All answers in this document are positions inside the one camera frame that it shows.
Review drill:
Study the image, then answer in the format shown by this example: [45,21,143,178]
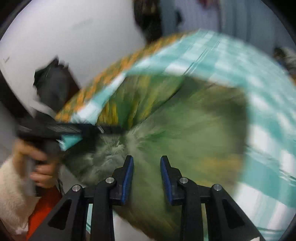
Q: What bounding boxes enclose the orange floral green quilt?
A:
[55,33,187,123]

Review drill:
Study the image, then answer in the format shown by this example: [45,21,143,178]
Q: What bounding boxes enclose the hanging coats on wall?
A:
[133,0,163,44]

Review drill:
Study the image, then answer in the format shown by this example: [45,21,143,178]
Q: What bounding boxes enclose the left hand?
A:
[12,139,60,188]

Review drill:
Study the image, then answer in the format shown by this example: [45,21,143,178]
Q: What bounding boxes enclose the clothes pile by bed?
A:
[273,47,296,81]

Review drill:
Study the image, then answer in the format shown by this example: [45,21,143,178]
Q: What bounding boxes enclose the left forearm white fleece sleeve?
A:
[1,157,39,240]

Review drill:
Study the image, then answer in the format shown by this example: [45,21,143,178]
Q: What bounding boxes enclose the green landscape print garment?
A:
[63,75,247,240]

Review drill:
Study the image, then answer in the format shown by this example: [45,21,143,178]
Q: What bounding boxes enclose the orange red trousers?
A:
[26,186,62,240]

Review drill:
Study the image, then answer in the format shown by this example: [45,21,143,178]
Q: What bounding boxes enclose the teal white plaid bedsheet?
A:
[70,30,295,240]

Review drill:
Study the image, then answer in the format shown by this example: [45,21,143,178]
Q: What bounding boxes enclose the dark wooden nightstand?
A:
[33,57,80,112]

